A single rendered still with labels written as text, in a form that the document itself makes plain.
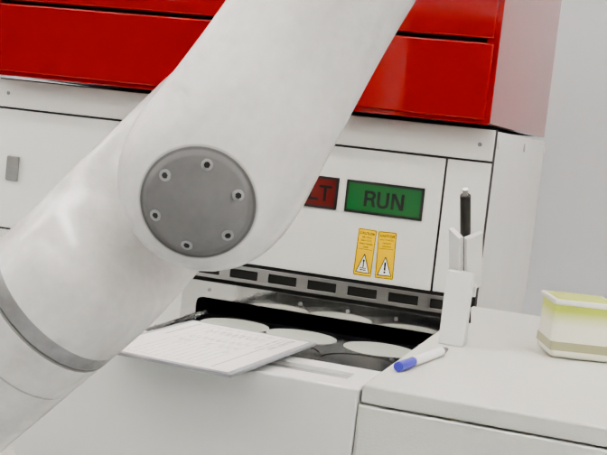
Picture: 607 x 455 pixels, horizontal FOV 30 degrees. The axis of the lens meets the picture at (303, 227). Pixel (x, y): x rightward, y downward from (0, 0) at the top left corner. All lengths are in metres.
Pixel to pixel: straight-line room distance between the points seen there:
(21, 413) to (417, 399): 0.37
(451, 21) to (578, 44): 1.54
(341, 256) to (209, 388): 0.63
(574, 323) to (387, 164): 0.47
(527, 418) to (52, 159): 1.06
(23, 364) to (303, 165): 0.25
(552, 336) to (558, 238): 1.82
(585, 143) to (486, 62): 1.54
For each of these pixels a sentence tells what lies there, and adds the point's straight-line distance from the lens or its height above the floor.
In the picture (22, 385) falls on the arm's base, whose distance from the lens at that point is 0.83.
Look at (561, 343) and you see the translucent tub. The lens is 1.32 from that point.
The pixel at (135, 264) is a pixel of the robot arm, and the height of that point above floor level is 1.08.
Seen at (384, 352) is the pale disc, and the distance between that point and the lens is 1.56.
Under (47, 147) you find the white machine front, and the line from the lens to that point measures 1.88.
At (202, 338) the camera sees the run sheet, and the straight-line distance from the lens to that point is 1.16.
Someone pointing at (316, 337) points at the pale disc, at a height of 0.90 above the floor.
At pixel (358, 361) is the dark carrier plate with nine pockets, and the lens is 1.48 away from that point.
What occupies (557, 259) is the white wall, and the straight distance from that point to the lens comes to 3.13.
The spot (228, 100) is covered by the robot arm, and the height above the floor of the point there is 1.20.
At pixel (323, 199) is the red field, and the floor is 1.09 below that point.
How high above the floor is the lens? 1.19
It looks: 5 degrees down
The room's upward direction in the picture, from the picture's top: 6 degrees clockwise
